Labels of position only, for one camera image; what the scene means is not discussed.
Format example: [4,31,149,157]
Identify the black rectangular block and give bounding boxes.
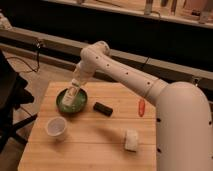
[93,102,113,116]

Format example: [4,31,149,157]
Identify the green ceramic bowl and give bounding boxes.
[56,89,87,114]

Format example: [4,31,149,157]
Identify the black office chair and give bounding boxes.
[0,50,37,153]

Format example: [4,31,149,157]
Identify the black cable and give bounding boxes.
[4,39,44,74]

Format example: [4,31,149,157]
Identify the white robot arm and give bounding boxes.
[77,41,213,171]

